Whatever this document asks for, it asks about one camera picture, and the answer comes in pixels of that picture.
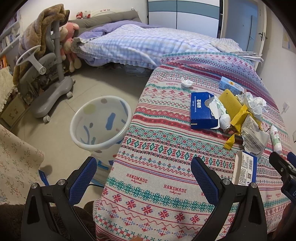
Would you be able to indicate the wall socket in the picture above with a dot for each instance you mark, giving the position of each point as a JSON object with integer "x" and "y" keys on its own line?
{"x": 285, "y": 107}

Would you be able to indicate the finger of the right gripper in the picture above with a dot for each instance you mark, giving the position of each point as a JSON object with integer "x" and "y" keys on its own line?
{"x": 280, "y": 165}
{"x": 291, "y": 157}

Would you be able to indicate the blue checkered duvet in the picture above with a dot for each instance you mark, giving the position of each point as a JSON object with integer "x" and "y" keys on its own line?
{"x": 137, "y": 44}

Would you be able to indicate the grey headboard cushion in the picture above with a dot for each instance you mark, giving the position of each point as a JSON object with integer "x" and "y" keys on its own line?
{"x": 100, "y": 20}

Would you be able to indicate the white paper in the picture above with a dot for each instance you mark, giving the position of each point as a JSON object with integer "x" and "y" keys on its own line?
{"x": 256, "y": 105}

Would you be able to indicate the pink plush toy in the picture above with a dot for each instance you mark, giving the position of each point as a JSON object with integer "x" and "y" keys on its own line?
{"x": 66, "y": 38}

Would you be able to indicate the small white tissue ball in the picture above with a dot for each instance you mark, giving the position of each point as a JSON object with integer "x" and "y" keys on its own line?
{"x": 186, "y": 83}

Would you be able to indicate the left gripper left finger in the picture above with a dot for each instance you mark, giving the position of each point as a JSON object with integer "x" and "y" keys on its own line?
{"x": 79, "y": 180}

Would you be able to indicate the patterned knit bed cover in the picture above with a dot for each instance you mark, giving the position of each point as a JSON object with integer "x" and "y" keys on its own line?
{"x": 150, "y": 191}

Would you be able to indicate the light blue milk carton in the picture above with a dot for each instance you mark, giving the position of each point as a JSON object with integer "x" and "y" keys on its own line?
{"x": 234, "y": 88}

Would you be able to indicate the grey study chair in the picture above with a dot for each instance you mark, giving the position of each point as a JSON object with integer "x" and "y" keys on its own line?
{"x": 41, "y": 69}

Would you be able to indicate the white teal wardrobe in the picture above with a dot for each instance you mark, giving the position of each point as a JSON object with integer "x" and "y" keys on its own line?
{"x": 203, "y": 17}

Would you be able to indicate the folded striped sheets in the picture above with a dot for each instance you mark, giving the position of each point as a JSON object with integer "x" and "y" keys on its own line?
{"x": 252, "y": 56}

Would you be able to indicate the brown blanket on chair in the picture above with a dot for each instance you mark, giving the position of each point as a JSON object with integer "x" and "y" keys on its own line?
{"x": 36, "y": 34}

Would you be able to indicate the floral cloth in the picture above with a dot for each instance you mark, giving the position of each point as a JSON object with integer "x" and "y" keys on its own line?
{"x": 19, "y": 168}

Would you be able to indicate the white door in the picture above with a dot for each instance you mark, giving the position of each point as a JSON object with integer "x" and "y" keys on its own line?
{"x": 245, "y": 22}

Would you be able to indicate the white green wrapper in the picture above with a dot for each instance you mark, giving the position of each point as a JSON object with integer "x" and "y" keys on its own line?
{"x": 219, "y": 112}

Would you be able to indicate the hello kitty plush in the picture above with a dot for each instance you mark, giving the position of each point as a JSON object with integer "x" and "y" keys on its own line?
{"x": 83, "y": 15}

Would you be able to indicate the wall map poster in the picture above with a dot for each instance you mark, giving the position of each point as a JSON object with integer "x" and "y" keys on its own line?
{"x": 287, "y": 42}

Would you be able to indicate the bookshelf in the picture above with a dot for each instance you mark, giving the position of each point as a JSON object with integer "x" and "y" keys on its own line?
{"x": 9, "y": 42}

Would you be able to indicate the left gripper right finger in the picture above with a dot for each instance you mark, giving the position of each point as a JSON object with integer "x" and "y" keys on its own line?
{"x": 207, "y": 179}

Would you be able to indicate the white patterned trash bin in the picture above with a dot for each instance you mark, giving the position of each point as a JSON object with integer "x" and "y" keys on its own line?
{"x": 99, "y": 127}

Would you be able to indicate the white torn wrapper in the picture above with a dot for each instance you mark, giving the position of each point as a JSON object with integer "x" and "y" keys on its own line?
{"x": 254, "y": 140}

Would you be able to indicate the white green plastic bottle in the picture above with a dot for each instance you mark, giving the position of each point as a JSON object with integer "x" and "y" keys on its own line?
{"x": 275, "y": 139}

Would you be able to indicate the dark blue tissue box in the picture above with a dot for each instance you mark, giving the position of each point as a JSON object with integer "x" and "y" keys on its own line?
{"x": 204, "y": 113}

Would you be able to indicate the white blue small carton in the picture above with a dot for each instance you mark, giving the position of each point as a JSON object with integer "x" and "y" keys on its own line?
{"x": 244, "y": 168}

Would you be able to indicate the yellow snack bag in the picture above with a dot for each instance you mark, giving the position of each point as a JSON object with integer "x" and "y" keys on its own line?
{"x": 237, "y": 123}

